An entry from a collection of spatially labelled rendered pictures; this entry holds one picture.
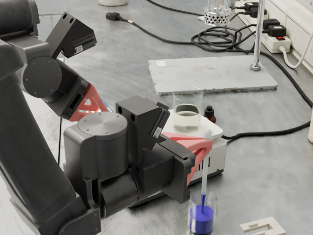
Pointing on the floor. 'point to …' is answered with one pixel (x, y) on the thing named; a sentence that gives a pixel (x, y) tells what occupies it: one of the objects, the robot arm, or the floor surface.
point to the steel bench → (225, 109)
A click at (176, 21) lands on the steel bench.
